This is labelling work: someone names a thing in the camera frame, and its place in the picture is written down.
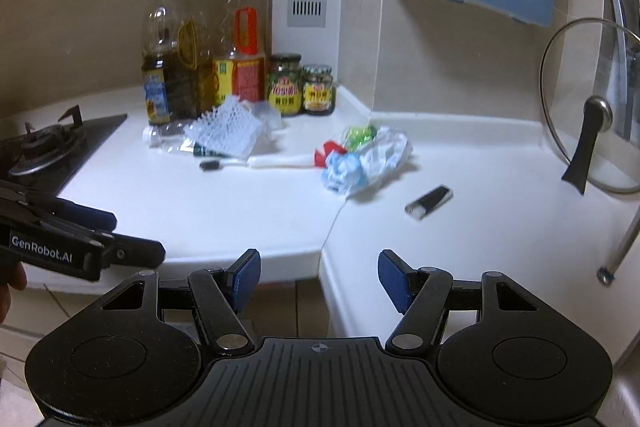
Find person's left hand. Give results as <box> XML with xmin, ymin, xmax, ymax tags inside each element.
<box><xmin>0</xmin><ymin>264</ymin><xmax>28</xmax><ymax>324</ymax></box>

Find short sauce jar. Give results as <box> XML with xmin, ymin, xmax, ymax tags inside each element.
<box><xmin>301</xmin><ymin>64</ymin><xmax>335</xmax><ymax>116</ymax></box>

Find glass pot lid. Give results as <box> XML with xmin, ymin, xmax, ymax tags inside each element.
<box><xmin>538</xmin><ymin>17</ymin><xmax>640</xmax><ymax>196</ymax></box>

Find large white paper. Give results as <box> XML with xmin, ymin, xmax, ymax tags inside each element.
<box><xmin>359</xmin><ymin>126</ymin><xmax>414</xmax><ymax>196</ymax></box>

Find clear plastic bag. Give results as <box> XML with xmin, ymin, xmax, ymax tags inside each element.
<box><xmin>249</xmin><ymin>99</ymin><xmax>284</xmax><ymax>131</ymax></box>

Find green foam net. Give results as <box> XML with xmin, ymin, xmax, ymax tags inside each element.
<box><xmin>343</xmin><ymin>124</ymin><xmax>379</xmax><ymax>152</ymax></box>

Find black lighter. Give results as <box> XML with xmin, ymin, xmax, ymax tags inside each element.
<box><xmin>404</xmin><ymin>186</ymin><xmax>454</xmax><ymax>221</ymax></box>

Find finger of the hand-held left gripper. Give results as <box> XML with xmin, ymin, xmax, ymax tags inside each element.
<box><xmin>0</xmin><ymin>181</ymin><xmax>117</xmax><ymax>233</ymax></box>
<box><xmin>87</xmin><ymin>232</ymin><xmax>166</xmax><ymax>267</ymax></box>

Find golden oil bottle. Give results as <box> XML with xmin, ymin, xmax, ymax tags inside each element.
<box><xmin>177</xmin><ymin>0</ymin><xmax>217</xmax><ymax>116</ymax></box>

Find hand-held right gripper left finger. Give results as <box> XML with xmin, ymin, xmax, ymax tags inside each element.
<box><xmin>100</xmin><ymin>249</ymin><xmax>262</xmax><ymax>355</ymax></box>

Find steel utensil handle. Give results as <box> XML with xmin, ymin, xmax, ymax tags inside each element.
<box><xmin>605</xmin><ymin>0</ymin><xmax>640</xmax><ymax>141</ymax></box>

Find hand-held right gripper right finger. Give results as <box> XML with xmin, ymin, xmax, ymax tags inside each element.
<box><xmin>378</xmin><ymin>249</ymin><xmax>541</xmax><ymax>354</ymax></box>

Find oil bottle red label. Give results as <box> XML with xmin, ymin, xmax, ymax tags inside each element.
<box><xmin>212</xmin><ymin>0</ymin><xmax>267</xmax><ymax>106</ymax></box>

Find red wrapper scrap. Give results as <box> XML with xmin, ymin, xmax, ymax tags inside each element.
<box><xmin>313</xmin><ymin>141</ymin><xmax>349</xmax><ymax>169</ymax></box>

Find gas stove burner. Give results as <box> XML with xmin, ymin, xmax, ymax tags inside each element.
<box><xmin>0</xmin><ymin>104</ymin><xmax>129</xmax><ymax>198</ymax></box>

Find white foam net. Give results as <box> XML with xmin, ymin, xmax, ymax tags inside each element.
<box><xmin>183</xmin><ymin>95</ymin><xmax>264</xmax><ymax>158</ymax></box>

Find crushed clear plastic bottle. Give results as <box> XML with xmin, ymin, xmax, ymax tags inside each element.
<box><xmin>143</xmin><ymin>119</ymin><xmax>222</xmax><ymax>157</ymax></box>

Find white toothbrush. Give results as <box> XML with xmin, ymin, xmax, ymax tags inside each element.
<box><xmin>198</xmin><ymin>154</ymin><xmax>322</xmax><ymax>172</ymax></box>

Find dark oil bottle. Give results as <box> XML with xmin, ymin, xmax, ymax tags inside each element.
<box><xmin>141</xmin><ymin>0</ymin><xmax>182</xmax><ymax>126</ymax></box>

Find tall sauce jar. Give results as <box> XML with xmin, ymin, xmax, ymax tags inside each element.
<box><xmin>267</xmin><ymin>52</ymin><xmax>305</xmax><ymax>117</ymax></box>

